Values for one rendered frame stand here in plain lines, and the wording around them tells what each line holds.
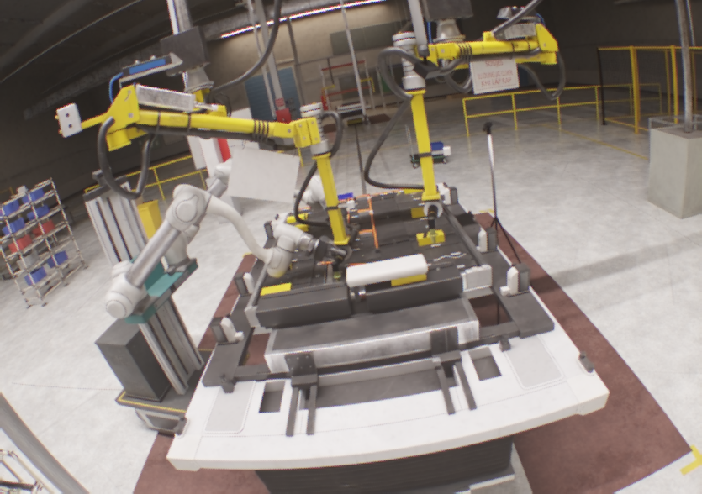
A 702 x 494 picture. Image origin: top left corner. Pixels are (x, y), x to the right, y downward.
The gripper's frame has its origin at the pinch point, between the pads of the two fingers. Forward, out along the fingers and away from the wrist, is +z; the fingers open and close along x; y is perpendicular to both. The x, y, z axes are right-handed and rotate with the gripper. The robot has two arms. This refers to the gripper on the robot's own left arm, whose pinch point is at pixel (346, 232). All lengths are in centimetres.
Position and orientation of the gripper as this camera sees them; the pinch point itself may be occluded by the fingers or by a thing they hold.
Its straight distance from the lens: 216.2
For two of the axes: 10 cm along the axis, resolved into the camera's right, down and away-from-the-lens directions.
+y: -4.6, 1.3, -8.8
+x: 7.2, -5.2, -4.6
